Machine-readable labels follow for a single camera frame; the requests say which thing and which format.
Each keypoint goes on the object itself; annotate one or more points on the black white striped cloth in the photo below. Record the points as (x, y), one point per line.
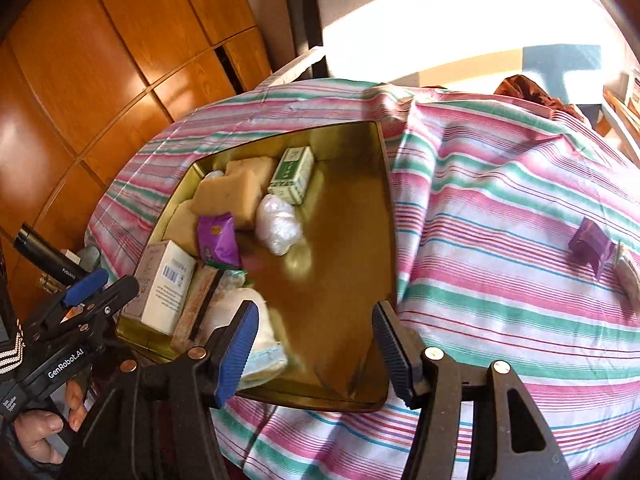
(12, 352)

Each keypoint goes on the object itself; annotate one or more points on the black thermos bottle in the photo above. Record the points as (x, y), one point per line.
(45, 255)

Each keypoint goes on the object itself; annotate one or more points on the wooden wardrobe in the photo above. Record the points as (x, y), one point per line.
(100, 60)

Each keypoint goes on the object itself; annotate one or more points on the brown snack packet dark stripe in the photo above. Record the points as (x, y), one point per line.
(192, 310)

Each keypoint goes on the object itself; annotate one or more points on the brown orange jacket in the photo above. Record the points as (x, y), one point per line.
(525, 90)

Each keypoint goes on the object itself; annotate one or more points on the glass jar gold lid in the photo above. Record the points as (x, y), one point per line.
(50, 284)

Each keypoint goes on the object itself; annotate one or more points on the white plastic bag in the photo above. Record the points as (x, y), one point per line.
(277, 222)

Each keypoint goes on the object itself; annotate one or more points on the person's left hand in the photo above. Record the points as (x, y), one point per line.
(35, 432)

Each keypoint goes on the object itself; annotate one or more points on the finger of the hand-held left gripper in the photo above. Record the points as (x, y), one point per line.
(85, 287)
(112, 297)

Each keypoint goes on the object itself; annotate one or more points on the pink green striped bedsheet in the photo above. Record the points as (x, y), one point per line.
(500, 185)

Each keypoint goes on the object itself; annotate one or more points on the gold metal tin box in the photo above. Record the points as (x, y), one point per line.
(340, 260)

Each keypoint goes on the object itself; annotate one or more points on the green striped white box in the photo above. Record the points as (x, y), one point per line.
(292, 175)

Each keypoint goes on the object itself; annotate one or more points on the purple foil packet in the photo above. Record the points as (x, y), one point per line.
(217, 237)

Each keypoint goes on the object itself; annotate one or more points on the white barcode box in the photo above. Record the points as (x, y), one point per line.
(165, 290)

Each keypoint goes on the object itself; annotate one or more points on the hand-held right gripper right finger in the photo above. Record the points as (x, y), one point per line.
(395, 350)

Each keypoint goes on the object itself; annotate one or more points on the rattan glass-top table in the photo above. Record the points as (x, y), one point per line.
(625, 115)

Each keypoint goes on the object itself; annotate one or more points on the small purple box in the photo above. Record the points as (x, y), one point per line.
(590, 245)

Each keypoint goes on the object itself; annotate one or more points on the yellow sponge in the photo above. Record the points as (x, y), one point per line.
(230, 200)
(182, 227)

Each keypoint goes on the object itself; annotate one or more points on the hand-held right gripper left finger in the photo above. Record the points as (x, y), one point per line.
(237, 355)

